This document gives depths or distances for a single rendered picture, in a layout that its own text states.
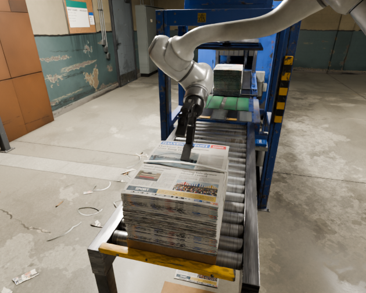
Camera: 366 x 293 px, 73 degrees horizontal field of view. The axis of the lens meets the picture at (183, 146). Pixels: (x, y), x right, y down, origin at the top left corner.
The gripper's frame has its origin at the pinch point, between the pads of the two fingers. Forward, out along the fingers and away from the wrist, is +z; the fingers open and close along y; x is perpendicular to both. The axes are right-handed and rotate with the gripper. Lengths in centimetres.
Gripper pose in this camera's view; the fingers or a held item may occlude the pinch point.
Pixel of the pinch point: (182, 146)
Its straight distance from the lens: 81.8
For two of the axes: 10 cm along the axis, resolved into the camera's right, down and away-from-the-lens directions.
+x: -9.7, -1.0, 2.1
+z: -2.1, 7.9, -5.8
